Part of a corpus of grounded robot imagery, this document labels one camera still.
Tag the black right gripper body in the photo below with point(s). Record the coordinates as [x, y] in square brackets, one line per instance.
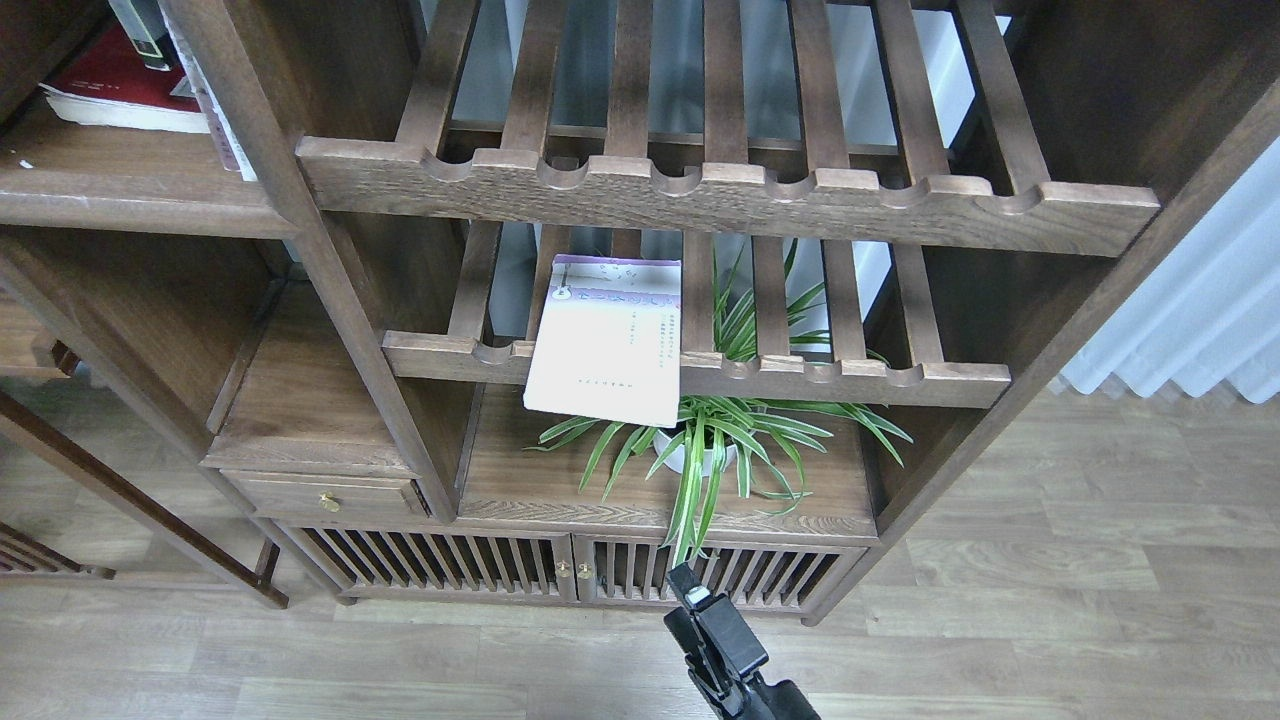
[734, 688]

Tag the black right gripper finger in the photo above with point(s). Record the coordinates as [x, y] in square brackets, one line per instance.
[720, 648]

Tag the pale purple white book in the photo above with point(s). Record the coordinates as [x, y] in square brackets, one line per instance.
[608, 344]

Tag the red cover book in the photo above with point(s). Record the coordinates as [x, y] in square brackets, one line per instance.
[108, 85]

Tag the green black cover book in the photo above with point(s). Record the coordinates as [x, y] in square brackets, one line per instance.
[144, 24]

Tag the white plant pot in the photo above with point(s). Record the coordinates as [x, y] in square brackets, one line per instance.
[669, 444]

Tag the green spider plant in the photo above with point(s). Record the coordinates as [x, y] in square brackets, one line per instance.
[718, 437]

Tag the dark wooden bookshelf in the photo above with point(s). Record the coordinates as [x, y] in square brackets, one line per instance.
[324, 328]

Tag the brass drawer knob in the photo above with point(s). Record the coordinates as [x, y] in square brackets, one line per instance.
[328, 502]

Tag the white curtain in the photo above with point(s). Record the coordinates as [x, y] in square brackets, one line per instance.
[1209, 313]

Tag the white book spine upright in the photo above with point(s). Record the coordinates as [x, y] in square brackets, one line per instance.
[225, 140]

